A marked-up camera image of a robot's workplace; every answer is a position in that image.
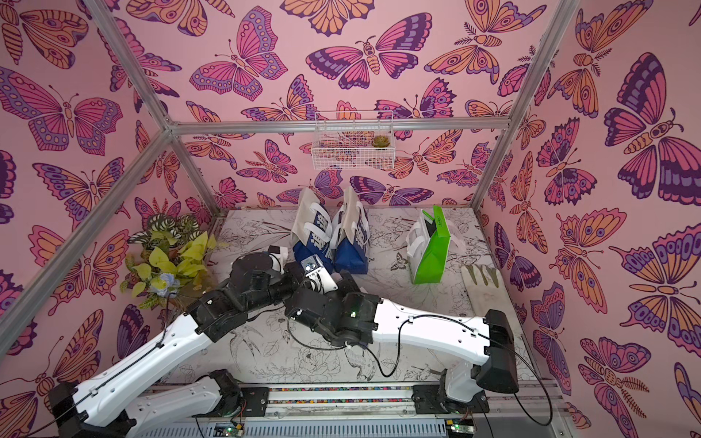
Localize green white takeout bag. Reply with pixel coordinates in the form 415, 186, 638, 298
406, 205, 452, 285

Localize white wire basket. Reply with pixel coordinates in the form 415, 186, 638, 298
309, 109, 396, 171

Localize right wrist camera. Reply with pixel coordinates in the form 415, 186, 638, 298
300, 255, 325, 280

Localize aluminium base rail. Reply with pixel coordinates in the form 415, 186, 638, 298
127, 381, 577, 437

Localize back right blue white bag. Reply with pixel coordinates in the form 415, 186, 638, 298
330, 187, 370, 275

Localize beige gardening glove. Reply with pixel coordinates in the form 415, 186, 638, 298
461, 265, 522, 333

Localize small succulent in basket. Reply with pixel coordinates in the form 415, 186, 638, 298
372, 135, 392, 149

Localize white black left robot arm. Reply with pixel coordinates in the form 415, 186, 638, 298
49, 252, 310, 437

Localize artificial potted plant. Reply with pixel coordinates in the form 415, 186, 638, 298
120, 214, 217, 310

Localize back left blue white bag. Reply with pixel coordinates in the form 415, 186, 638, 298
291, 188, 334, 273

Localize blue white takeout bag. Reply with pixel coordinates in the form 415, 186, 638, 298
308, 265, 338, 294

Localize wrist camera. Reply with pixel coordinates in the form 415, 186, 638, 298
268, 246, 288, 273
300, 255, 325, 280

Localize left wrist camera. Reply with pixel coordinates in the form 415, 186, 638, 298
268, 246, 288, 273

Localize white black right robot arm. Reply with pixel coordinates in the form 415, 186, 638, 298
284, 274, 520, 403

